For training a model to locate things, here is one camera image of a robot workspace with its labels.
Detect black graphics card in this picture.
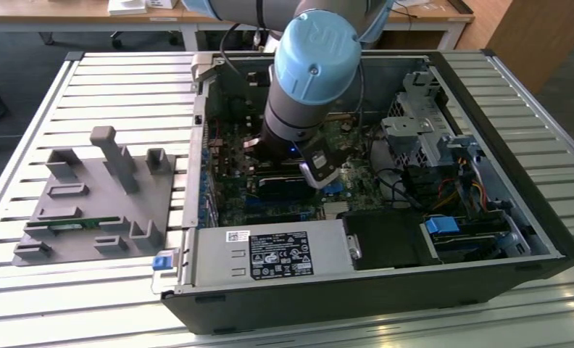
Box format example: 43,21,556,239
256,175,319,203

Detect green motherboard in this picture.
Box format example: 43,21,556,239
200,114,386,228

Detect silver chipset heatsink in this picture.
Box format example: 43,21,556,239
323,202,351,221

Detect silver metal drive cage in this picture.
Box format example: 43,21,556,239
379,70,487,170

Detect silver power supply unit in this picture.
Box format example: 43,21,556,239
183,220,366,291

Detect black plastic shroud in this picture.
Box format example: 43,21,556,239
340,209,442,272

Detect blue disk carrier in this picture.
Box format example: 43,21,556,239
423,215,462,237

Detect grey parts rack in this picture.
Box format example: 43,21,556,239
12,125,180,268

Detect green RAM stick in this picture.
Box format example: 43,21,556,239
26,216,124,231

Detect black PC case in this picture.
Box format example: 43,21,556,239
150,49,574,336

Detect black office chair base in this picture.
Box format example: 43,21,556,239
108,30,182,50

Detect plain white box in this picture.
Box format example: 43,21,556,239
107,0,150,17

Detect silver metal disk bay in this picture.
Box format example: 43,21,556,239
418,206,535,268

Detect wooden cabinet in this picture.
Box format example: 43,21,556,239
455,0,574,96

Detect wooden desk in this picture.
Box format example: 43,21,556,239
0,0,478,51

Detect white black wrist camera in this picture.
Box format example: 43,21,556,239
298,139,343,190

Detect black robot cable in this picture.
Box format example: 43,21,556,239
219,21,250,91

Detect orange yellow wire bundle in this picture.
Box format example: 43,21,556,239
432,179,492,213

